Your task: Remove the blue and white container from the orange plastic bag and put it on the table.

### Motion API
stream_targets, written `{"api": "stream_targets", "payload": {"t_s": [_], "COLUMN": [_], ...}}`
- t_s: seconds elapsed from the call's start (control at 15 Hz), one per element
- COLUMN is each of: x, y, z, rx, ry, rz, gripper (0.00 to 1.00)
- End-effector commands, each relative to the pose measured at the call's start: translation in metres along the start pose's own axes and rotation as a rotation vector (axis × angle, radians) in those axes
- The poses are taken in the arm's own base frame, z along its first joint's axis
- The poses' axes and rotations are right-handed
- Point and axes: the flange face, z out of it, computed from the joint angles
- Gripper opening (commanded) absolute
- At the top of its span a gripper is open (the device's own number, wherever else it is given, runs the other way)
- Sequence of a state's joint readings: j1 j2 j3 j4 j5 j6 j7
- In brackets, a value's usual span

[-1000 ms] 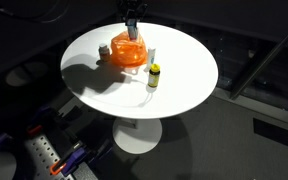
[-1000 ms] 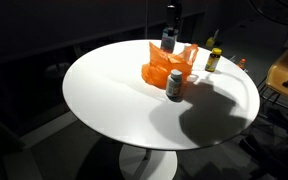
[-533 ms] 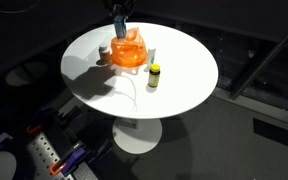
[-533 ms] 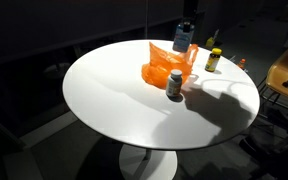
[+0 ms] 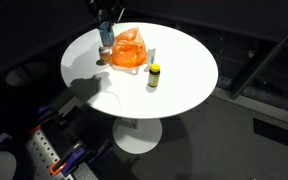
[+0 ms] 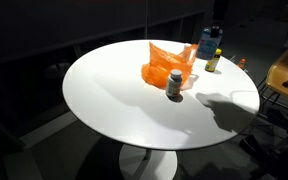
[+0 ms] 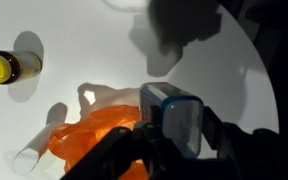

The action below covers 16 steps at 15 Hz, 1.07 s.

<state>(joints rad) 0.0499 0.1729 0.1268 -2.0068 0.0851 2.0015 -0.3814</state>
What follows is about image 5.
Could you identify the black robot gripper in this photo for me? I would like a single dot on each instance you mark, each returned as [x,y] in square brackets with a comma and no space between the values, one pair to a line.
[106,7]

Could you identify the orange plastic bag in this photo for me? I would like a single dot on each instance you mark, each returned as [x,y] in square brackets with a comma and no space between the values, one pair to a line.
[129,53]

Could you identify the white tube container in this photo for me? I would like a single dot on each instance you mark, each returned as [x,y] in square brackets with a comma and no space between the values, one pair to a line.
[151,55]

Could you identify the amber bottle with white cap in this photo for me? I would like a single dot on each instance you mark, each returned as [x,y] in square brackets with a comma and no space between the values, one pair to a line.
[104,55]

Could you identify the dark bottle with yellow cap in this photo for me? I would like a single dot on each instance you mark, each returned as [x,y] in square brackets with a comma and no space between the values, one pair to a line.
[154,76]

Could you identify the black clamp with orange tip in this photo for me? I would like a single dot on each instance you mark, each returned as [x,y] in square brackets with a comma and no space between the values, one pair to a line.
[34,128]

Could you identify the perforated metal plate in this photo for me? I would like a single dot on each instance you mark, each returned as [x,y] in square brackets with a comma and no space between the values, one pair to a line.
[40,153]

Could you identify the black diagonal pole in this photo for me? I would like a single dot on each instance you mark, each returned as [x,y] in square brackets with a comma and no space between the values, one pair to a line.
[267,55]

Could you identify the round white pedestal table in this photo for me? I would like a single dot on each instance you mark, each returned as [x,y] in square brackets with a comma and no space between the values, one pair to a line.
[184,73]

